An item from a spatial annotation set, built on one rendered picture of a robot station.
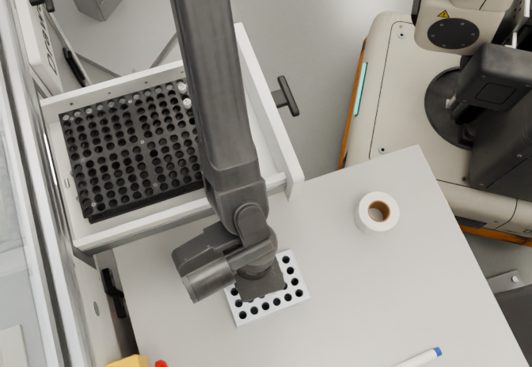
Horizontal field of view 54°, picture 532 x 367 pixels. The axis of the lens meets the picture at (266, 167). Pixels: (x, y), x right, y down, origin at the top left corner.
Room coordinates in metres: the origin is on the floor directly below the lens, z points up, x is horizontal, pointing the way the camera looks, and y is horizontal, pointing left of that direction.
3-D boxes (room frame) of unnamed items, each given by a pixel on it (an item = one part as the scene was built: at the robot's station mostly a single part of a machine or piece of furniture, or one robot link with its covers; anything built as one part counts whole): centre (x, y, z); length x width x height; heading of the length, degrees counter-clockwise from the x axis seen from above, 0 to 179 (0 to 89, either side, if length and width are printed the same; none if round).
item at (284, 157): (0.39, 0.01, 0.87); 0.29 x 0.02 x 0.11; 24
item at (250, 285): (0.14, 0.01, 0.92); 0.10 x 0.07 x 0.07; 24
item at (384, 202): (0.26, -0.20, 0.78); 0.07 x 0.07 x 0.04
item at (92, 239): (0.30, 0.20, 0.86); 0.40 x 0.26 x 0.06; 114
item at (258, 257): (0.13, 0.01, 0.98); 0.07 x 0.06 x 0.07; 123
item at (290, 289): (0.12, -0.01, 0.78); 0.12 x 0.08 x 0.04; 116
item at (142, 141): (0.30, 0.19, 0.87); 0.22 x 0.18 x 0.06; 114
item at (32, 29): (0.54, 0.43, 0.87); 0.29 x 0.02 x 0.11; 24
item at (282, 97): (0.40, -0.01, 0.91); 0.07 x 0.04 x 0.01; 24
